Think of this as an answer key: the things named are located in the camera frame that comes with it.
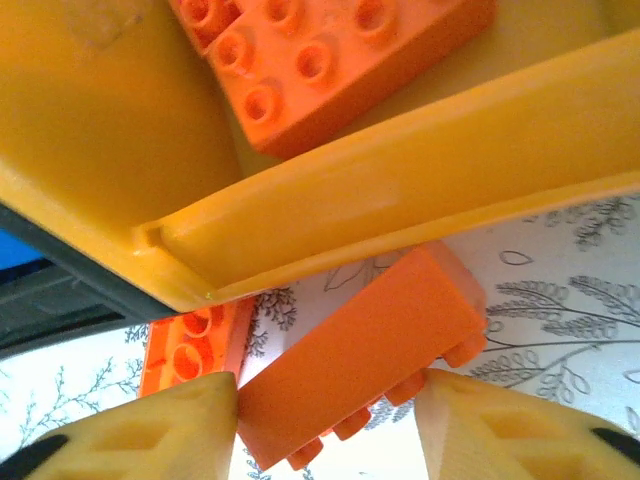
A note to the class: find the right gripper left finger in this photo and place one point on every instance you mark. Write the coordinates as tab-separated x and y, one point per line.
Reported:
150	440

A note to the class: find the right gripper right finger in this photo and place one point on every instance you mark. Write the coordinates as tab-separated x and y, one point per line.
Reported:
500	440

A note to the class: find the black plastic bin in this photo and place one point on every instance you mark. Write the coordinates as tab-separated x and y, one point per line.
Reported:
75	295

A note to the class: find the red-orange lego brick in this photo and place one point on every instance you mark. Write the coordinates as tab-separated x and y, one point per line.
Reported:
320	100
165	350
200	30
360	350

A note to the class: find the blue lego brick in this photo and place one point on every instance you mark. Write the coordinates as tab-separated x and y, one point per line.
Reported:
20	250

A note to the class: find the yellow plastic bin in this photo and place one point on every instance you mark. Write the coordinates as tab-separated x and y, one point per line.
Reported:
400	190

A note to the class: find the floral table cover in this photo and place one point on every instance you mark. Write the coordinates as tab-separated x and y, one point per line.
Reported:
550	250

